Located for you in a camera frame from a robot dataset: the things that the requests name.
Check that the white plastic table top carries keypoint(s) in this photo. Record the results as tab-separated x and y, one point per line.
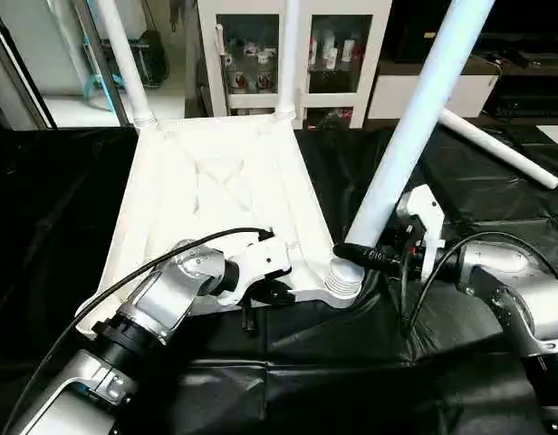
216	181

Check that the white plastic table leg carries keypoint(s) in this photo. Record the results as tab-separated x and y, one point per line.
496	145
288	54
424	118
125	59

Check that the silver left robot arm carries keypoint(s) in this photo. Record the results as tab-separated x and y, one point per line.
161	304

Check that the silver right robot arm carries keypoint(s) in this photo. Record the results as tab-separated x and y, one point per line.
514	290

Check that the white drawer unit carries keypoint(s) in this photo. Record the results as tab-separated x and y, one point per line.
424	95

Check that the white glass door cabinet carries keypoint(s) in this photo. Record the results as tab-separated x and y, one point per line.
324	50

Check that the black work mat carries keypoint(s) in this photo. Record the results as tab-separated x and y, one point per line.
43	236

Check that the teal plastic object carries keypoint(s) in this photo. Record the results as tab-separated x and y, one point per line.
102	83

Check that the grey metal pole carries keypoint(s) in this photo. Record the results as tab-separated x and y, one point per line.
107	59

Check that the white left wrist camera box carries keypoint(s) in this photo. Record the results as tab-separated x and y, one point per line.
261	263

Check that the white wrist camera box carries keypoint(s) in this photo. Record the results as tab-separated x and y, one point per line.
261	263
424	222

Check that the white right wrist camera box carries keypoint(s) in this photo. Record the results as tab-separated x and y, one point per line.
424	222

